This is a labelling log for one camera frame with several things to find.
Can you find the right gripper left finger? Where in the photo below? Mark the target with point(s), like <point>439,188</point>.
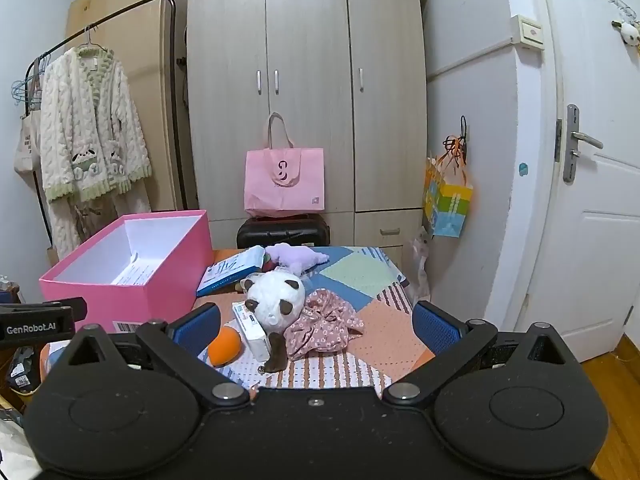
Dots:
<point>174,348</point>

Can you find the orange makeup sponge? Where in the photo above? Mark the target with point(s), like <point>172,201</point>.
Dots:
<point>225,347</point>

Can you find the pink floral cloth pouch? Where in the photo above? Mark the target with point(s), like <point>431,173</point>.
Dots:
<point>326,325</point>

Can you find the black clothes rack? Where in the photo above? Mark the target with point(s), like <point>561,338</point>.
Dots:
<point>33,70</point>

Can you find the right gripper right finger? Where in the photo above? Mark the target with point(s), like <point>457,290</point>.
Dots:
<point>458,348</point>

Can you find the paper sheet in box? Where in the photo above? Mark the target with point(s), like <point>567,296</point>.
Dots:
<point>138,271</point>

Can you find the silver door handle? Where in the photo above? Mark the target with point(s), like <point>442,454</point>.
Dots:
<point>573,137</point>

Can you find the canvas tote on rack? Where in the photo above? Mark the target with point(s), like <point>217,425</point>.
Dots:
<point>26,160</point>

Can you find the black suitcase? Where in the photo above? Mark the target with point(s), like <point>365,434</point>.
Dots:
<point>304,229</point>

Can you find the beige wardrobe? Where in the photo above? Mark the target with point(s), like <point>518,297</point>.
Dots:
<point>348,76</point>

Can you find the purple plush toy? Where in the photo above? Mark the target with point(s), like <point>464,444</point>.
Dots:
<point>295,259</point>

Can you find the pink tote bag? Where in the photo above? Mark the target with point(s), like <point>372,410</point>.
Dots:
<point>283,182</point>

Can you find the white panda plush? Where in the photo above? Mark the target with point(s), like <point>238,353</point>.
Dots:
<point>276,298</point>

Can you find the wall light switch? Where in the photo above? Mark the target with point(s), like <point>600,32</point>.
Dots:
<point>526,33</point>

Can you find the pink storage box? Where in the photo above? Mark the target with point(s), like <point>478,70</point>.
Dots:
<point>180,238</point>

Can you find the cream knitted cardigan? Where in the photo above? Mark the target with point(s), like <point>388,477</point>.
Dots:
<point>91,139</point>

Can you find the white door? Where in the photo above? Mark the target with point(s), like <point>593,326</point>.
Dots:
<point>586,278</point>

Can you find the blue wet wipes pack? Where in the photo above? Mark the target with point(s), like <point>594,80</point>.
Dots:
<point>231,270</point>

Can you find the colourful gift bag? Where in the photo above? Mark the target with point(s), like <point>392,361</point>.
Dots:
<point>448,189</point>

